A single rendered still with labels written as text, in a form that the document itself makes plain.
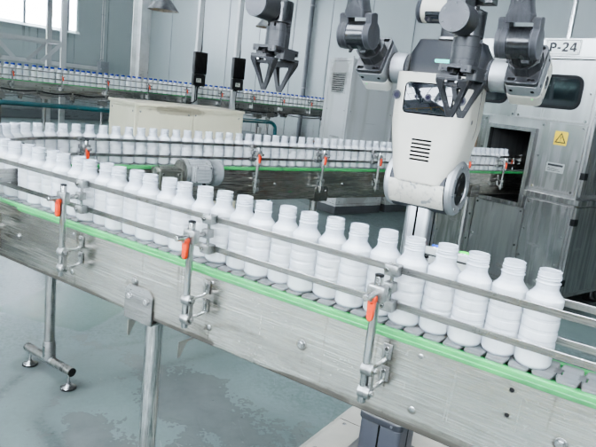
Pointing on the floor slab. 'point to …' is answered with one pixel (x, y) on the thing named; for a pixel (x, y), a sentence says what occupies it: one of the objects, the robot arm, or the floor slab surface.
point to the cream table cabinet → (173, 117)
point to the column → (140, 39)
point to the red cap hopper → (47, 47)
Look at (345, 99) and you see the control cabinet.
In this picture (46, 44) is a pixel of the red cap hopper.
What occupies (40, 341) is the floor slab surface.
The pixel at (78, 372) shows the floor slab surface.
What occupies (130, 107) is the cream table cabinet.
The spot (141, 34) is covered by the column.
